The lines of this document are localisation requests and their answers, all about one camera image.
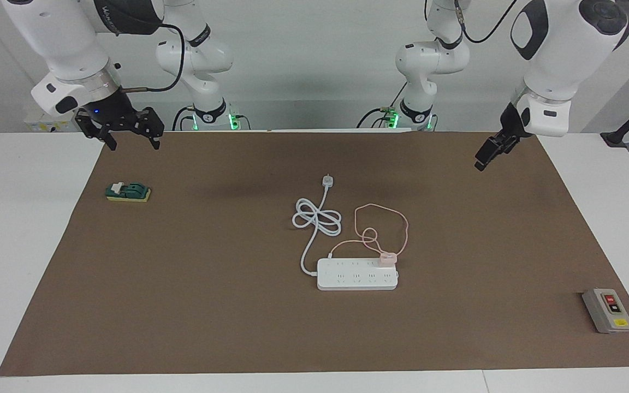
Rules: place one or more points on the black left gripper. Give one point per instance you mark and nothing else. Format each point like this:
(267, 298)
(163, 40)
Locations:
(511, 125)

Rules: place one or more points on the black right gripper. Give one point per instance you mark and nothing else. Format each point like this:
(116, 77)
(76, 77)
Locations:
(110, 112)

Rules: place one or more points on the pink charger adapter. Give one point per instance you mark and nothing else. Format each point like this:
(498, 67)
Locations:
(388, 259)

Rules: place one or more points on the white power strip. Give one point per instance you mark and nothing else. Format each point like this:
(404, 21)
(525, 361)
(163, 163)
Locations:
(355, 275)

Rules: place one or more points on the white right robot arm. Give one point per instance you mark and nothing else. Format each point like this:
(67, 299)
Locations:
(63, 38)

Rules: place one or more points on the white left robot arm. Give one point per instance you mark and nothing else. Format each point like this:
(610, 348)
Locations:
(555, 49)

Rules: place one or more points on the white box with yellow labels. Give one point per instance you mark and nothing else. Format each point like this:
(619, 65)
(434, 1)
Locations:
(41, 125)

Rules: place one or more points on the brown table mat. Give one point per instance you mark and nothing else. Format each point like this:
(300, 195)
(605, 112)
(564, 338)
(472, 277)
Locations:
(183, 300)

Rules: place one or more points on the grey push button box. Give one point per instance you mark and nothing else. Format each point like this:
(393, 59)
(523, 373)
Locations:
(608, 311)

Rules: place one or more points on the green knife switch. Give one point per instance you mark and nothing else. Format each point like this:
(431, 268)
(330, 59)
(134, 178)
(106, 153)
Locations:
(128, 192)

